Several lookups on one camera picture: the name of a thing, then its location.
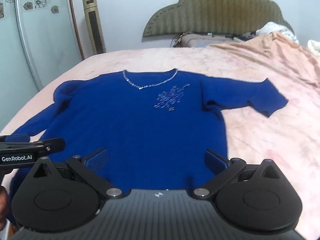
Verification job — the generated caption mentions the olive padded headboard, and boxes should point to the olive padded headboard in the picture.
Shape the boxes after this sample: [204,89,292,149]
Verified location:
[142,0,293,43]

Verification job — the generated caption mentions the blue beaded sweater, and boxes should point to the blue beaded sweater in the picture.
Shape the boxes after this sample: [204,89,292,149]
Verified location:
[4,68,289,202]

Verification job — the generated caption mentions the person's left hand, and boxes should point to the person's left hand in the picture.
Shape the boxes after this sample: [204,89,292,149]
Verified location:
[0,186,9,230]

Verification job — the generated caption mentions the white crumpled quilt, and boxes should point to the white crumpled quilt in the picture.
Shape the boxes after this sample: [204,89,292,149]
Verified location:
[255,22,299,43]

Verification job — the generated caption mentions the dark clothes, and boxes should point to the dark clothes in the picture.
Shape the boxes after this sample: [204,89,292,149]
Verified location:
[234,30,258,42]

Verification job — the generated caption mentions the beige patterned pillow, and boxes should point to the beige patterned pillow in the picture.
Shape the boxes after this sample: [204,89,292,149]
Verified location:
[172,32,241,49]

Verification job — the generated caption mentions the cream crumpled cloth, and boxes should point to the cream crumpled cloth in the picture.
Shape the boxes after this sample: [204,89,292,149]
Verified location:
[307,39,320,57]

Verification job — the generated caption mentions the gold tower air conditioner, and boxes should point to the gold tower air conditioner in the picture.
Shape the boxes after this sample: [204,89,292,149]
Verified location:
[83,0,107,55]

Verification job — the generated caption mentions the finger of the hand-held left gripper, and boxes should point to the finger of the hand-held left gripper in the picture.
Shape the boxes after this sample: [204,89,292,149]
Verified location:
[0,134,31,143]
[0,138,66,153]

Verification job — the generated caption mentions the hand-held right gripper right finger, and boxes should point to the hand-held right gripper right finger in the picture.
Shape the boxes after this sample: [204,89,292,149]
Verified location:
[192,149,284,201]

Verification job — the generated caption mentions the dark cables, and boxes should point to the dark cables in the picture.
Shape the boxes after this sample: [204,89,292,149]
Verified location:
[170,34,184,47]

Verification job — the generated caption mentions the flower print wardrobe door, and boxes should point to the flower print wardrobe door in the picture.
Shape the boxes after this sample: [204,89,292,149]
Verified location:
[0,0,85,132]

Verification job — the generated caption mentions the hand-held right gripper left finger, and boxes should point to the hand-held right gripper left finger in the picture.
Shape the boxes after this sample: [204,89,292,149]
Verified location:
[28,148,124,200]

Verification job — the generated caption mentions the pink bed blanket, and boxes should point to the pink bed blanket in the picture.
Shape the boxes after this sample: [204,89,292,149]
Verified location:
[0,31,320,240]

